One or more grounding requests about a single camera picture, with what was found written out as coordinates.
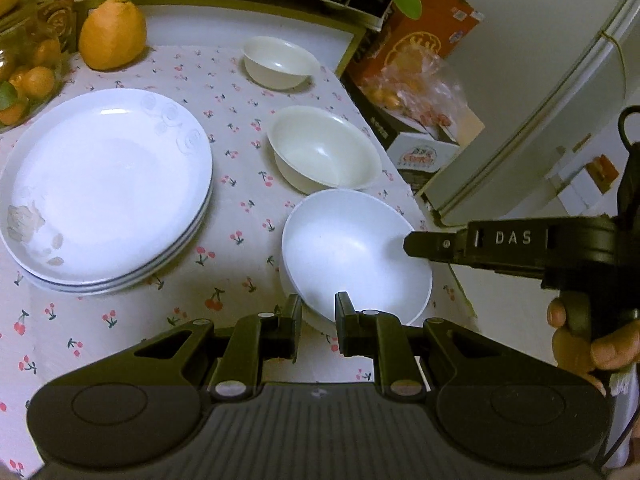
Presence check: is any small blue patterned plate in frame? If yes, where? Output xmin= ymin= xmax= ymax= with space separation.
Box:
xmin=15 ymin=180 xmax=215 ymax=290

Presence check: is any cream bowl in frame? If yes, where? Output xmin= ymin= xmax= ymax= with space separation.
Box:
xmin=266 ymin=105 xmax=383 ymax=196
xmin=242 ymin=36 xmax=321 ymax=92

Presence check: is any person's right hand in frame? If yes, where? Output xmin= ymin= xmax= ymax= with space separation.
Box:
xmin=547 ymin=297 xmax=640 ymax=374

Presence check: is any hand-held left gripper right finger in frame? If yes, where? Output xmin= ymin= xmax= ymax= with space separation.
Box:
xmin=334 ymin=291 xmax=526 ymax=401

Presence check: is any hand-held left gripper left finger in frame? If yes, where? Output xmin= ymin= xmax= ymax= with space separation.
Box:
xmin=115 ymin=294 xmax=304 ymax=402

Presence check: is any white refrigerator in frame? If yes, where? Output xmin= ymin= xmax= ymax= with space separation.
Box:
xmin=417 ymin=0 xmax=640 ymax=234

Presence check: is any cherry print tablecloth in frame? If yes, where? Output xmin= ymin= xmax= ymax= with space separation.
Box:
xmin=0 ymin=45 xmax=477 ymax=480

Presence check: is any glass jar of kumquats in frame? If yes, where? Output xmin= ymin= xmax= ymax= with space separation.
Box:
xmin=0 ymin=5 xmax=64 ymax=134

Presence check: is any clear plastic bag of oranges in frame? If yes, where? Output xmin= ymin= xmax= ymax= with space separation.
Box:
xmin=362 ymin=55 xmax=469 ymax=131

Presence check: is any white plate with grey flowers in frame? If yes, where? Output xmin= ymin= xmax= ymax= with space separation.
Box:
xmin=0 ymin=88 xmax=214 ymax=282

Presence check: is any orange printed cardboard box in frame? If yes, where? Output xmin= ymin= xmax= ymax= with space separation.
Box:
xmin=345 ymin=0 xmax=486 ymax=112

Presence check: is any white cardboard box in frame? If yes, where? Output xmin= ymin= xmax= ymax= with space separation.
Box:
xmin=342 ymin=77 xmax=486 ymax=189

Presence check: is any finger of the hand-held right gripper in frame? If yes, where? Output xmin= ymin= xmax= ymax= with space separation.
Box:
xmin=403 ymin=228 xmax=471 ymax=264

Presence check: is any white bowl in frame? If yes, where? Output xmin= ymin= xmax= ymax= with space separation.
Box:
xmin=280 ymin=189 xmax=434 ymax=334

